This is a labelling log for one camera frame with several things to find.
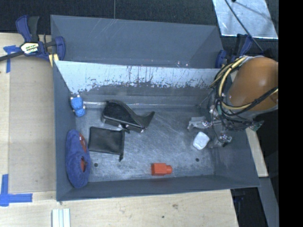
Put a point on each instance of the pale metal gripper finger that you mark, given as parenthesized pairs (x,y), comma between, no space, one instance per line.
(197,123)
(221,141)

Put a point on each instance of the white rounded plastic piece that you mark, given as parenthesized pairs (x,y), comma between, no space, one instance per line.
(201,140)

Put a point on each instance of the red plastic block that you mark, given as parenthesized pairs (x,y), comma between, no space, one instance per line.
(159,169)

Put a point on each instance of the black flat pouch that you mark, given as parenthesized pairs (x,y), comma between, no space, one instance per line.
(106,139)

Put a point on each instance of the grey metal bin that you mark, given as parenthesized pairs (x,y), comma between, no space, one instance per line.
(154,41)

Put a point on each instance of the blue toy animal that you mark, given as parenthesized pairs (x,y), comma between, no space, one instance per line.
(77,105)

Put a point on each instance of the blue cloth with red patches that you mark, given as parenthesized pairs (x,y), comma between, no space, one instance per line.
(73,159)

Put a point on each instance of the pale wood flat board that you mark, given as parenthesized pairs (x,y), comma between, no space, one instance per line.
(30,126)

